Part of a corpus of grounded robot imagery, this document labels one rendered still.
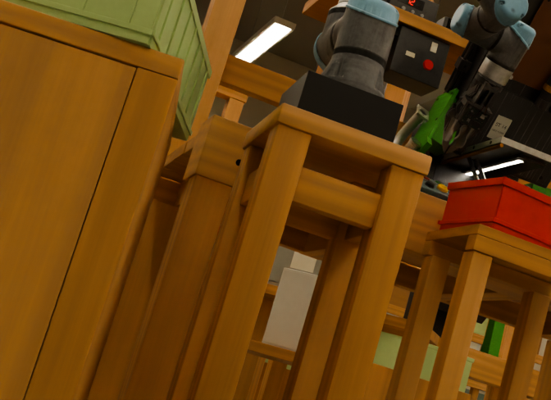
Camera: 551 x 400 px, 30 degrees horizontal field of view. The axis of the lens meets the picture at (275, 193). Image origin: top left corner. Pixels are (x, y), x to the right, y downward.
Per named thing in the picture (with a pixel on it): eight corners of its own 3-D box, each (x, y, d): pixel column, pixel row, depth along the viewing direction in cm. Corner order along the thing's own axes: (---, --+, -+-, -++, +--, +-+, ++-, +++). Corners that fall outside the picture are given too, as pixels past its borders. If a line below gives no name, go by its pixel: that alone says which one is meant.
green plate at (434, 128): (444, 166, 281) (479, 104, 287) (420, 148, 280) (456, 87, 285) (426, 171, 292) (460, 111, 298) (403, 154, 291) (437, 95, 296)
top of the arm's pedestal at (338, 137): (428, 175, 202) (433, 156, 202) (276, 120, 195) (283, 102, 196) (373, 196, 232) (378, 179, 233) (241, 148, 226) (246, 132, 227)
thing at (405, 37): (439, 88, 313) (451, 44, 316) (389, 69, 309) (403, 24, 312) (421, 97, 325) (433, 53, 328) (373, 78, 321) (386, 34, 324)
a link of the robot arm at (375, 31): (343, 40, 211) (361, -19, 214) (322, 56, 224) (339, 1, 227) (396, 61, 214) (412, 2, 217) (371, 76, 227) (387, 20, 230)
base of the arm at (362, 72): (390, 103, 210) (403, 59, 212) (321, 79, 208) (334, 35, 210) (371, 120, 225) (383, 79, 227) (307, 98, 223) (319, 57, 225)
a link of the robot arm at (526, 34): (503, 11, 246) (534, 27, 248) (480, 52, 249) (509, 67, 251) (512, 19, 239) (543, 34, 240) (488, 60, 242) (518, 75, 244)
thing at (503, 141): (551, 167, 271) (553, 156, 272) (498, 146, 267) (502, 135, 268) (479, 184, 308) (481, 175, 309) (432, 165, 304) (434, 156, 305)
